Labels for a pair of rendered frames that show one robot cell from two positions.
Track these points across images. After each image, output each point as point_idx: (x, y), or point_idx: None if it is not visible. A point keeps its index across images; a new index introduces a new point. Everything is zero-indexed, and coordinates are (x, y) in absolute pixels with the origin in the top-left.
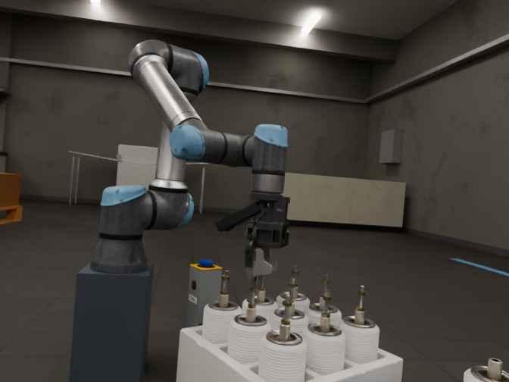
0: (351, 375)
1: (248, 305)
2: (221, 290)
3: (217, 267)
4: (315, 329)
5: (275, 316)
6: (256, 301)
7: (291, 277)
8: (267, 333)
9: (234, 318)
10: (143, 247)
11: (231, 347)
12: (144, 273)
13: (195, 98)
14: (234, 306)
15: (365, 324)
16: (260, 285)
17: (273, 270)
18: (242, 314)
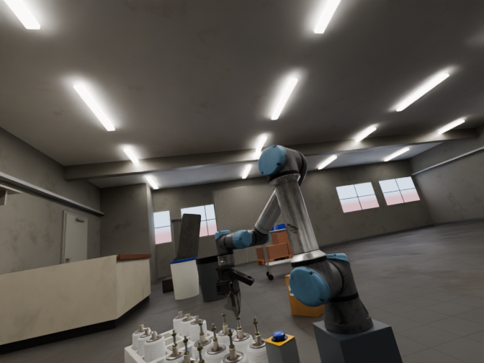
0: None
1: (241, 328)
2: (258, 331)
3: (269, 338)
4: (207, 341)
5: (226, 346)
6: (236, 356)
7: (213, 323)
8: (232, 330)
9: (249, 334)
10: (327, 310)
11: None
12: (317, 324)
13: (270, 185)
14: (251, 343)
15: (172, 355)
16: (232, 343)
17: (226, 308)
18: (245, 338)
